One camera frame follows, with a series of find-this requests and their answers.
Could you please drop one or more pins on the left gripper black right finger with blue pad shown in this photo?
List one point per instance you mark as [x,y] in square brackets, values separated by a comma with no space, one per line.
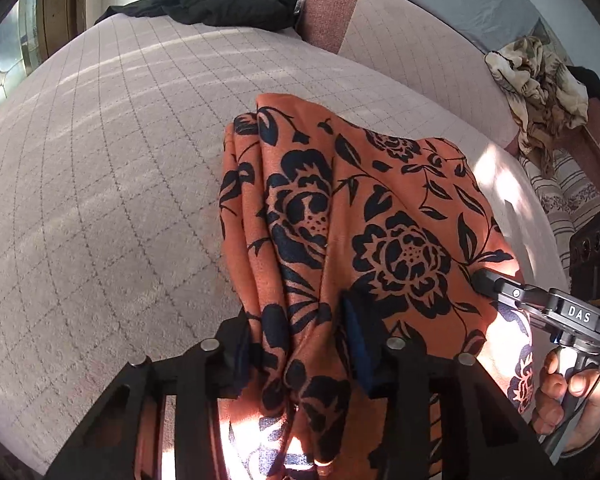
[483,437]

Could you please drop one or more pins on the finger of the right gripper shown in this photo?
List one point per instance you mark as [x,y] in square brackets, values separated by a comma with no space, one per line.
[505,290]

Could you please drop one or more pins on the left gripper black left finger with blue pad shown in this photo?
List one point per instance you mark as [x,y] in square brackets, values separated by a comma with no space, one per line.
[120,437]

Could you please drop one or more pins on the orange black floral garment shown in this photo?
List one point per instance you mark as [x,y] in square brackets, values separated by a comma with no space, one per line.
[312,208]

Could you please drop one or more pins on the person's right hand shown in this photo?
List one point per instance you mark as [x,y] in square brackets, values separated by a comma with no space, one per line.
[548,413]

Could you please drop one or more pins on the striped beige fabric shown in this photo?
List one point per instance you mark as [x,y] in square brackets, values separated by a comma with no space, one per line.
[569,199]

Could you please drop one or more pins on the pink quilted bedspread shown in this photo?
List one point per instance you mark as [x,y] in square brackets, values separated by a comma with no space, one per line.
[110,169]

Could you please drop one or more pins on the beige brown patterned cloth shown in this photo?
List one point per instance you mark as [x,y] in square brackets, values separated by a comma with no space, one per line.
[544,97]

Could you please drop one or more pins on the pink bolster pillow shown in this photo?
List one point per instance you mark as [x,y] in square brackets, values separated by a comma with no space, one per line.
[324,23]

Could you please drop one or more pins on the stained glass window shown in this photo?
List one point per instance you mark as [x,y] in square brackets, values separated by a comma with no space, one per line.
[19,48]

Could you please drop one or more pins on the black camera box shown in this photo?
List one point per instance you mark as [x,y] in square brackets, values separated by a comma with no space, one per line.
[584,269]

